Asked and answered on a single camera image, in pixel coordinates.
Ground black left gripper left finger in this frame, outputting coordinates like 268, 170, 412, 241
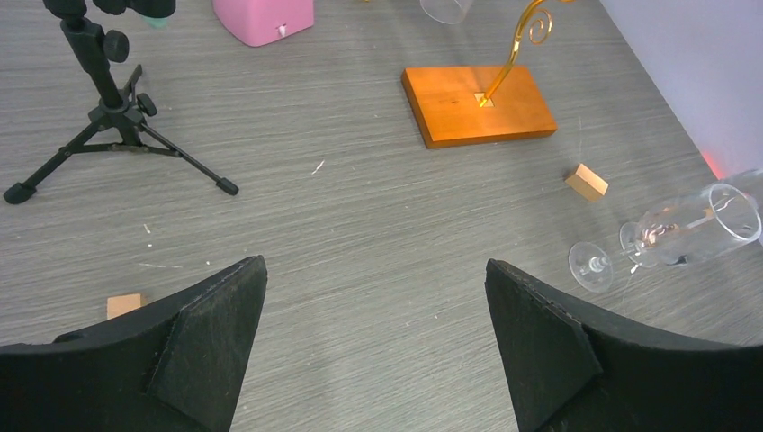
1, 256, 267, 431

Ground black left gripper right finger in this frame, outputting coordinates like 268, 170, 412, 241
485, 259, 762, 431

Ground clear wine glass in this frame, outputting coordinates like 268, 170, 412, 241
568, 183, 762, 293

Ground clear flute glass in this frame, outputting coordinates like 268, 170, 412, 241
419, 0, 474, 24

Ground small wooden cube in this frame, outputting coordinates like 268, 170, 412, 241
106, 293, 147, 320

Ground wooden rectangular block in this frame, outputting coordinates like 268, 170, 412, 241
564, 163, 609, 202

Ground black mini tripod stand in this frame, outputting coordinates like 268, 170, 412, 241
4, 0, 238, 204

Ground mint green microphone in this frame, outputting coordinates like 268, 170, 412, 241
142, 16, 168, 29

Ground pink metronome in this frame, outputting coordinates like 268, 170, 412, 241
212, 0, 314, 47

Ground gold wire wine glass rack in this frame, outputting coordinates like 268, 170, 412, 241
401, 1, 557, 149

